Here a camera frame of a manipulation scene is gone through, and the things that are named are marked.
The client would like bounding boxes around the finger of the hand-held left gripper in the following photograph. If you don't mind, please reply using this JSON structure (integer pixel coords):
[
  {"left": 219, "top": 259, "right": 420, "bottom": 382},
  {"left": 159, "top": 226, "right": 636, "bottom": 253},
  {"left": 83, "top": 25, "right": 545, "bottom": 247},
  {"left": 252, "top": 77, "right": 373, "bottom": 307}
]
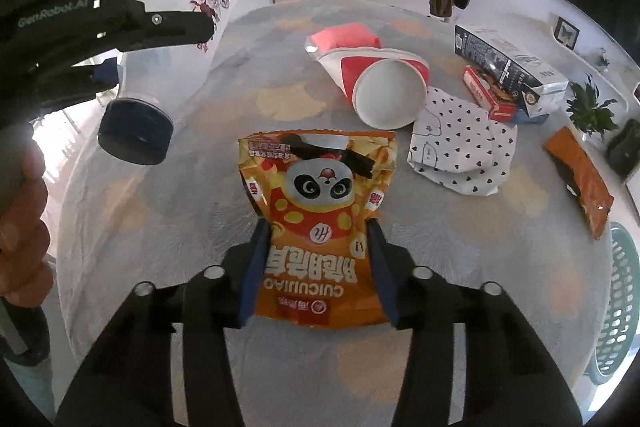
[
  {"left": 122, "top": 9, "right": 219, "bottom": 54},
  {"left": 70, "top": 58, "right": 122, "bottom": 92}
]

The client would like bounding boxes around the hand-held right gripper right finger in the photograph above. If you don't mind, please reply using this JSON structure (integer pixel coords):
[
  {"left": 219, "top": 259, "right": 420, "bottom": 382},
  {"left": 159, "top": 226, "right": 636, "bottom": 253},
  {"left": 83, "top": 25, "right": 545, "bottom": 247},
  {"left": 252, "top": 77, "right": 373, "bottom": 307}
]
[{"left": 366, "top": 218, "right": 583, "bottom": 427}]

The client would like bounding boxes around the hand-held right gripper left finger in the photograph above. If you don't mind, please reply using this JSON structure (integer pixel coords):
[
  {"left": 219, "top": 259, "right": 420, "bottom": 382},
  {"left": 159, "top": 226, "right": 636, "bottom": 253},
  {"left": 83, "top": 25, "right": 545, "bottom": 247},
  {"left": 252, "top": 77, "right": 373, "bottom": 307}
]
[{"left": 55, "top": 219, "right": 273, "bottom": 427}]

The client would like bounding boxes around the clear plastic bottle dark cap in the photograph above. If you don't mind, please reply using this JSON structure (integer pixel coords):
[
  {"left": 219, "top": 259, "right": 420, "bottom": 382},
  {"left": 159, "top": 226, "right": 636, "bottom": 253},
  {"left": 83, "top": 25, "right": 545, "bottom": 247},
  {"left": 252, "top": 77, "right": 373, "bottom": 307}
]
[{"left": 97, "top": 0, "right": 238, "bottom": 166}]

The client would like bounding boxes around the orange panda snack bag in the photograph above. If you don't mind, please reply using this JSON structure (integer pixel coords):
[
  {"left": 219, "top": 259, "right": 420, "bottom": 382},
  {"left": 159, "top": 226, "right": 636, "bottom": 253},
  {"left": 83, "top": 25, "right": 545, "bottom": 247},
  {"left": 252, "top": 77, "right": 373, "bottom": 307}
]
[{"left": 237, "top": 130, "right": 399, "bottom": 330}]

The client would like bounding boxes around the white heart-print paper bag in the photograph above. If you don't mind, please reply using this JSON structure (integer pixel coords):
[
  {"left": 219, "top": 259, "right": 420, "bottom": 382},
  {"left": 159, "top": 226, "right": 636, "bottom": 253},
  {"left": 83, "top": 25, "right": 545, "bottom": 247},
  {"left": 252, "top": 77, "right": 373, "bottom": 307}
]
[{"left": 407, "top": 88, "right": 518, "bottom": 198}]

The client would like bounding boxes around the pink foil pouch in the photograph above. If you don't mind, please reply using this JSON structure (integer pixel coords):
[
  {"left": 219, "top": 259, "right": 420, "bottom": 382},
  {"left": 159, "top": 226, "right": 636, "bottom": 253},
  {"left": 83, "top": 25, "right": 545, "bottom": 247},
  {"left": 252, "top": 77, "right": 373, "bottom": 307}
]
[{"left": 305, "top": 23, "right": 383, "bottom": 58}]

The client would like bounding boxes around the red and white paper cup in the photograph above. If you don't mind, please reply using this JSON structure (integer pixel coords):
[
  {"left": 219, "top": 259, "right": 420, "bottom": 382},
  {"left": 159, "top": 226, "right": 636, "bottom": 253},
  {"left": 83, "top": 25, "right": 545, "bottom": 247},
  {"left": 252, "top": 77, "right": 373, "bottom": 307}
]
[{"left": 320, "top": 47, "right": 431, "bottom": 130}]

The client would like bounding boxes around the small red box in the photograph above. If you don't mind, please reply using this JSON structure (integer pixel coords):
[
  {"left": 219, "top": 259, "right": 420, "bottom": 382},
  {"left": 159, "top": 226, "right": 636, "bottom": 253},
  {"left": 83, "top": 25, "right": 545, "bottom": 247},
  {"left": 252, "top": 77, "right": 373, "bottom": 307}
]
[{"left": 462, "top": 66, "right": 518, "bottom": 122}]

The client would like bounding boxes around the orange snack wrapper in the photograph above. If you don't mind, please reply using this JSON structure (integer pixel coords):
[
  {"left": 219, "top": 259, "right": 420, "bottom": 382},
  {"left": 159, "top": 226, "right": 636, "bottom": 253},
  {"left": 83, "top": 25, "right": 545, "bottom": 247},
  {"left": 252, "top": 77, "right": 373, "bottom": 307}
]
[{"left": 543, "top": 126, "right": 615, "bottom": 240}]

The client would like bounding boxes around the teal plastic basket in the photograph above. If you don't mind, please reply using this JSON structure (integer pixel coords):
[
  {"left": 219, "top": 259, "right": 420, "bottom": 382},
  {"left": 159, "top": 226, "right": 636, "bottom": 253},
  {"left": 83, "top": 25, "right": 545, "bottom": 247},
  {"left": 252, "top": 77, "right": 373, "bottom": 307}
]
[{"left": 585, "top": 222, "right": 640, "bottom": 388}]

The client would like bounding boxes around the person's left hand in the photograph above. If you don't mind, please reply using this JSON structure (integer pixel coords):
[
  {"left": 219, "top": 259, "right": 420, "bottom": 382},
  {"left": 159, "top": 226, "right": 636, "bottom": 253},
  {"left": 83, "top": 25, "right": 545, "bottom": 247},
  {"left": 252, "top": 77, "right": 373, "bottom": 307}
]
[{"left": 0, "top": 147, "right": 57, "bottom": 308}]

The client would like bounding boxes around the potted green plant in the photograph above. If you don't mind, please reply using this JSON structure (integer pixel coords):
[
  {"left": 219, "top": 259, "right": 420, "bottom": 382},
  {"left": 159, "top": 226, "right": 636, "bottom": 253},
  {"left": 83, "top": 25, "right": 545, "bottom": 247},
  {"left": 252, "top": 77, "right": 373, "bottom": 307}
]
[{"left": 565, "top": 74, "right": 621, "bottom": 140}]

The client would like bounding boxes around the butterfly picture frame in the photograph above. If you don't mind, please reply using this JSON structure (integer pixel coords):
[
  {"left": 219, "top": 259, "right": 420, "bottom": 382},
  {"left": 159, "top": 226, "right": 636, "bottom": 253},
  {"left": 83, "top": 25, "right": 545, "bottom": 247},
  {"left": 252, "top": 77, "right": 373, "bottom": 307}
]
[{"left": 555, "top": 16, "right": 581, "bottom": 50}]

